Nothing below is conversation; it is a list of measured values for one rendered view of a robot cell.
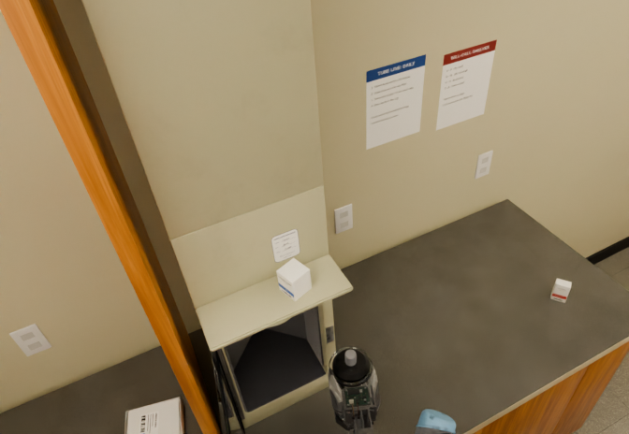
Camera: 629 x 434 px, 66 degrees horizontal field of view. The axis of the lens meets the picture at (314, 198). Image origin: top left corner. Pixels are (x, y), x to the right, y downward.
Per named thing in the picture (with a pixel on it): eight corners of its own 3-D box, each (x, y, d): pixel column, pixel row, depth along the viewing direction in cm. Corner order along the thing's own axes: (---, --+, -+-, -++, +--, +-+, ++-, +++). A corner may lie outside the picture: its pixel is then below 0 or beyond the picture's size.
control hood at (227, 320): (203, 336, 108) (194, 308, 102) (331, 281, 118) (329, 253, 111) (219, 377, 100) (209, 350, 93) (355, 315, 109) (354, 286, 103)
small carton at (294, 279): (279, 289, 104) (275, 270, 100) (296, 276, 107) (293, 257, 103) (295, 301, 101) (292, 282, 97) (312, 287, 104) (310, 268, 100)
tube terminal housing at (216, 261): (213, 362, 156) (143, 171, 107) (304, 322, 165) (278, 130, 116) (239, 431, 138) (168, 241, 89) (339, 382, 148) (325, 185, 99)
